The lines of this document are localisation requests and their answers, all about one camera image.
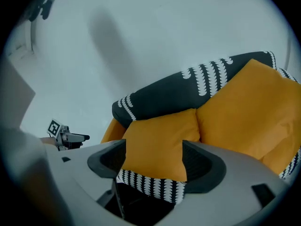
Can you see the black white patterned seat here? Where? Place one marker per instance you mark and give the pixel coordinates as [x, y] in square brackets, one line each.
[164, 95]

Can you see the white door frame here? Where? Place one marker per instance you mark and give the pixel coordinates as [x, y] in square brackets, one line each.
[22, 43]

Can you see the black wall-mounted device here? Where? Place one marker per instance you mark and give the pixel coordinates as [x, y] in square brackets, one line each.
[42, 7]

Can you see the grey flat panel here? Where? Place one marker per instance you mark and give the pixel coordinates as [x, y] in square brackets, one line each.
[14, 95]

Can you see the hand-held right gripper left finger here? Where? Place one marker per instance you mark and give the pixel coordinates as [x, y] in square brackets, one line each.
[107, 160]

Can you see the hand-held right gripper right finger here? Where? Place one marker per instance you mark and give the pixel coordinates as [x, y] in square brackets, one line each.
[207, 173]

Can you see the small orange pillow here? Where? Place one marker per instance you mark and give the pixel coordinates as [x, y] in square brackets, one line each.
[157, 147]

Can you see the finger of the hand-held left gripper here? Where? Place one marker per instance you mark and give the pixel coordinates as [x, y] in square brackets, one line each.
[78, 137]

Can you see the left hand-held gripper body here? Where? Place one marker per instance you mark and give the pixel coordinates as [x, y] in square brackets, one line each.
[58, 132]

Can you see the large orange pillow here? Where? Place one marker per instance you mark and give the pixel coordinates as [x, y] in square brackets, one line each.
[247, 116]

